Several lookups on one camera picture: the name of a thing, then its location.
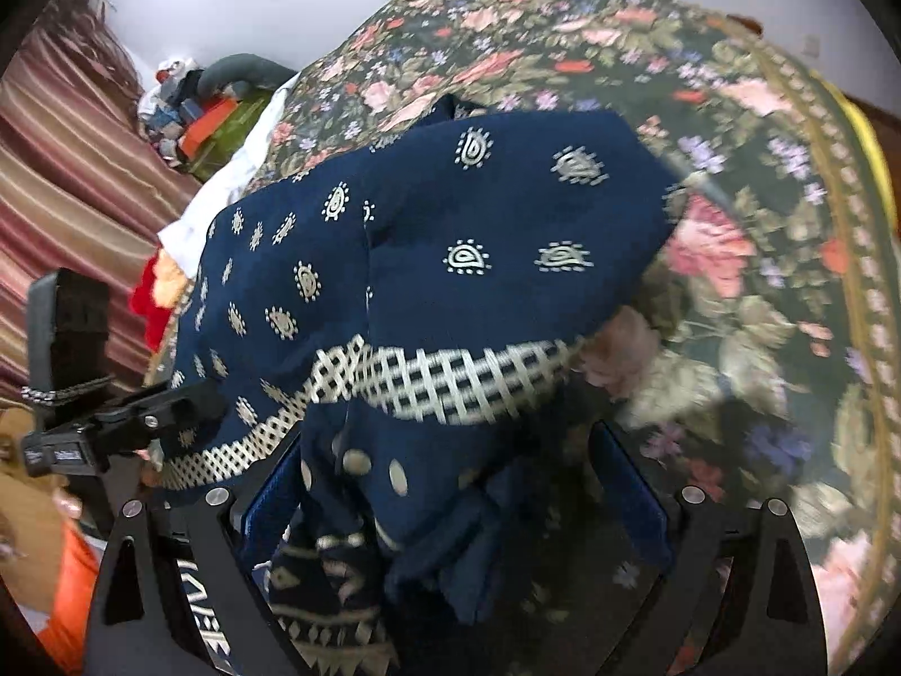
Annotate navy patterned hooded garment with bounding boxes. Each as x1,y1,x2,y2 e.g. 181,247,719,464
162,98,678,674

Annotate orange sleeve forearm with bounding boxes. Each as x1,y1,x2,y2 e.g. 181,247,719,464
37,522,99,674

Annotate person's left hand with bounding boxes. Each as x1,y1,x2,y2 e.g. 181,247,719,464
2,407,77,584

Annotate red and cream plush blanket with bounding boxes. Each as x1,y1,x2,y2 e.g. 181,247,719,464
128,247,188,353

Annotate white cloth on bed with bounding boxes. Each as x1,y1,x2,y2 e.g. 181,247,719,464
157,73,298,279

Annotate dark floral bedspread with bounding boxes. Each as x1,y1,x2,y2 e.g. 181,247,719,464
257,0,899,671

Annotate striped maroon curtain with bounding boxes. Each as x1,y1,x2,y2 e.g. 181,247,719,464
2,0,199,406

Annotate clutter pile of small items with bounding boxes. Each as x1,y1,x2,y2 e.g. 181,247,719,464
137,55,203,168

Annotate grey plush toy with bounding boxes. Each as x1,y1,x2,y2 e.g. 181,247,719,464
195,54,295,101

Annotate colourful fleece blanket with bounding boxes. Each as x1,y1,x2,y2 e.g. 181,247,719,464
822,81,899,232

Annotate wall socket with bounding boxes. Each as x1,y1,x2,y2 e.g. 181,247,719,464
802,35,822,58

